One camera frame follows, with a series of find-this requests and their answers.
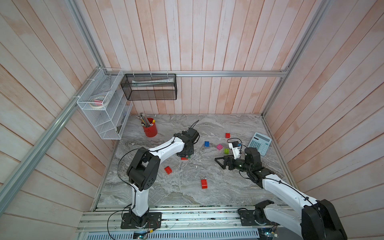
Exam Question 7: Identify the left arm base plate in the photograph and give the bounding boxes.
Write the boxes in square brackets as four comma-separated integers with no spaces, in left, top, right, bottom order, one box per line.
[121,212,162,230]

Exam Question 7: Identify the red pen cup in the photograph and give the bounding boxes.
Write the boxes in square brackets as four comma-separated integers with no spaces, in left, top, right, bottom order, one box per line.
[142,118,158,138]

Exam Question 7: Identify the grey calculator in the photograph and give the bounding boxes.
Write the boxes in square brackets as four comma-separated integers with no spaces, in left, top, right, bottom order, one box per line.
[248,133,272,156]

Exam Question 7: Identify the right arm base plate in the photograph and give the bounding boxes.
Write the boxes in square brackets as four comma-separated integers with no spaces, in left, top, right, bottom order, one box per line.
[237,208,279,227]

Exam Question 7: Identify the pens in cup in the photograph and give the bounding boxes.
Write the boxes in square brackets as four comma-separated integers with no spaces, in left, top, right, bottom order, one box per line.
[137,113,156,128]

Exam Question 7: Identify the black mesh basket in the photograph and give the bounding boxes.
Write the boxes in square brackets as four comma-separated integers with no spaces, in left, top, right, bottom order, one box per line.
[121,73,178,101]

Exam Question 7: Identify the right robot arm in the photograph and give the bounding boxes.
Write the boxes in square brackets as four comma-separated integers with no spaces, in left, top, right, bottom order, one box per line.
[215,141,348,240]

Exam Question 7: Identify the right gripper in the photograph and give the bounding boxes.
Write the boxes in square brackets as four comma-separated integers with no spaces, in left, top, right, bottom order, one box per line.
[215,154,252,174]

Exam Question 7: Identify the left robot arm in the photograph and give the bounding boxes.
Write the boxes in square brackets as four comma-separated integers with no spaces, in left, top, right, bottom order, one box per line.
[124,128,200,227]

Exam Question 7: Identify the tape roll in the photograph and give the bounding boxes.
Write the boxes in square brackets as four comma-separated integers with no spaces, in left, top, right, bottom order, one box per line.
[89,95,110,110]

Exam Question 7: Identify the long red lego brick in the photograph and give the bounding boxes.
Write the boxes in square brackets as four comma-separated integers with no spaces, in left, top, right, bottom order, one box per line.
[201,179,208,189]

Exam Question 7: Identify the white wire shelf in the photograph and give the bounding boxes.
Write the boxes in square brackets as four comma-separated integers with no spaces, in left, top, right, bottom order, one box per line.
[77,68,133,140]

